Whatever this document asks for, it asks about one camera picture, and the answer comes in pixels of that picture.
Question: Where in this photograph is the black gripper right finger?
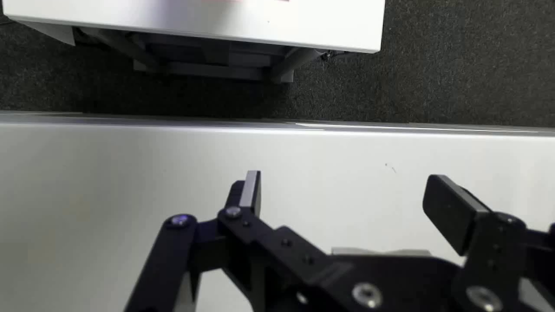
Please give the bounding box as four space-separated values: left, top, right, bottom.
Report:
421 173 555 312

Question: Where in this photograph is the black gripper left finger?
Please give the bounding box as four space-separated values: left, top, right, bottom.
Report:
123 169 331 312

